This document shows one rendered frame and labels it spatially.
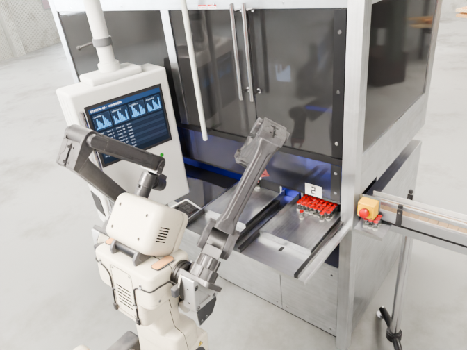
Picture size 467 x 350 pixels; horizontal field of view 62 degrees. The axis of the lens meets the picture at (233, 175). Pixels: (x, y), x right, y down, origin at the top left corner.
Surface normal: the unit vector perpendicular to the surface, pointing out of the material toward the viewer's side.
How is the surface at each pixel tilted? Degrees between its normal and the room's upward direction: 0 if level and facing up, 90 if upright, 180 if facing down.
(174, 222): 90
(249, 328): 0
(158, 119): 90
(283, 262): 0
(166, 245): 90
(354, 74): 90
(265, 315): 0
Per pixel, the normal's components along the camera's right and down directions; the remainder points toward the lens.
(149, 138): 0.64, 0.32
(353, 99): -0.62, 0.45
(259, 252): -0.11, -0.86
